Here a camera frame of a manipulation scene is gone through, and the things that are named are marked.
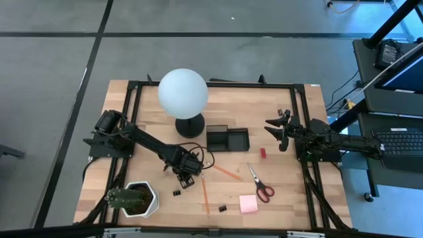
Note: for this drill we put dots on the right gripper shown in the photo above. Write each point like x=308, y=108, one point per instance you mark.
x=288, y=130

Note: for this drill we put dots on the small red eraser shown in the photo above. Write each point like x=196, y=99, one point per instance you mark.
x=263, y=152

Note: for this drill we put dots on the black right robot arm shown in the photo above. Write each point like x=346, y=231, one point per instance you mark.
x=347, y=142

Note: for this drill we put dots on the black mesh desk organizer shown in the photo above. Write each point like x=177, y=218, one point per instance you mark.
x=228, y=140

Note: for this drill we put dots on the black caster wheel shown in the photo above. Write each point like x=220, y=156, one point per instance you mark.
x=368, y=197

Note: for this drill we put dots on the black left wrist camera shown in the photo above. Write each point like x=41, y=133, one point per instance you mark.
x=194, y=164

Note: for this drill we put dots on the black side desk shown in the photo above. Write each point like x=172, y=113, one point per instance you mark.
x=367, y=82

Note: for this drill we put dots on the white hexagonal plant pot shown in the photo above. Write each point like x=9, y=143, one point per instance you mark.
x=152, y=201

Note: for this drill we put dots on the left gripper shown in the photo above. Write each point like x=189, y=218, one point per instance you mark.
x=176, y=158

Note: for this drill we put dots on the black aluminium rig frame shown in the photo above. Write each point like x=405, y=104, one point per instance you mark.
x=215, y=84

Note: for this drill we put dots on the green cactus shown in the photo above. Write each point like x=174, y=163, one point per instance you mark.
x=124, y=198

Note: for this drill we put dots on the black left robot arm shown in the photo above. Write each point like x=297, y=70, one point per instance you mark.
x=145, y=137

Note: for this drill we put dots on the white globe table lamp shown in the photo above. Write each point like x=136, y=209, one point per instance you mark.
x=182, y=92

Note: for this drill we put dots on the orange pencil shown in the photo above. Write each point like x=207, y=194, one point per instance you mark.
x=226, y=172
x=205, y=195

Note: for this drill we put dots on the black keyboard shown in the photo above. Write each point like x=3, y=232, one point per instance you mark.
x=401, y=142

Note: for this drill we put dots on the black computer monitor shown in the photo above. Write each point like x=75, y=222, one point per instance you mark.
x=403, y=77

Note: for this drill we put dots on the black power adapter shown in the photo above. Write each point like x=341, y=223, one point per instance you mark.
x=387, y=53

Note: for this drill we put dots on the black diagonal stand beam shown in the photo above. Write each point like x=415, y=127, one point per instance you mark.
x=393, y=21

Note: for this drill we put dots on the pink sticky note pad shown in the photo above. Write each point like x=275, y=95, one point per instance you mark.
x=248, y=204

